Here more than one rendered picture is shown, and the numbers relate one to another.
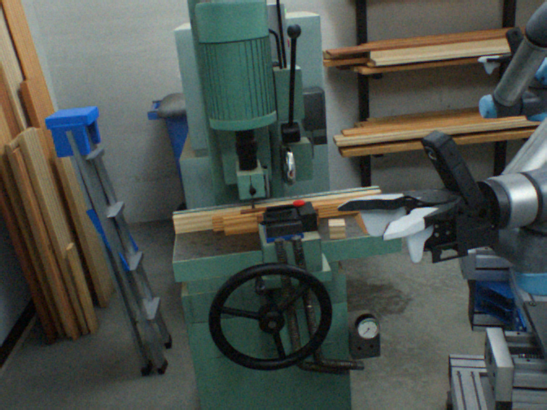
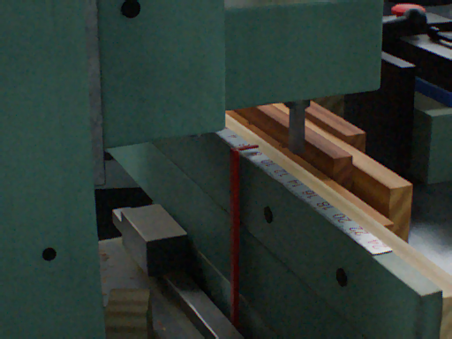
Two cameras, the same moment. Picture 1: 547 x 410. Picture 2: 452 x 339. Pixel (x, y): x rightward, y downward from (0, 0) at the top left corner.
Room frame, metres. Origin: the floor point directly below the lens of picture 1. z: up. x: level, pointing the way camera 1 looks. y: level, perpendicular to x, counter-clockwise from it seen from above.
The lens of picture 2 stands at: (1.66, 0.64, 1.19)
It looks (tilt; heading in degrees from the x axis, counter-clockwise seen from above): 22 degrees down; 250
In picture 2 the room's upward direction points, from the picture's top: straight up
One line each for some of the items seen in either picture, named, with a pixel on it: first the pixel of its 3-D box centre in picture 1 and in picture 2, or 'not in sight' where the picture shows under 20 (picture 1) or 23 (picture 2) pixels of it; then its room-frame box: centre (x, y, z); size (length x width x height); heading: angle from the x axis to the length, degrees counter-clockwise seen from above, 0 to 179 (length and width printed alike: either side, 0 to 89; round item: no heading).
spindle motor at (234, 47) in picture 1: (236, 64); not in sight; (1.39, 0.05, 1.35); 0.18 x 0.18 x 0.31
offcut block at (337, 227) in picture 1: (337, 228); (318, 93); (1.27, -0.17, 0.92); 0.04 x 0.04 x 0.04; 85
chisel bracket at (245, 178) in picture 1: (250, 181); (271, 50); (1.41, 0.05, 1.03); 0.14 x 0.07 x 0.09; 4
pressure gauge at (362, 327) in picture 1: (366, 328); not in sight; (1.20, -0.23, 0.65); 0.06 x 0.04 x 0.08; 94
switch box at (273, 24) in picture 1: (274, 31); not in sight; (1.72, -0.07, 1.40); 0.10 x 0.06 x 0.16; 4
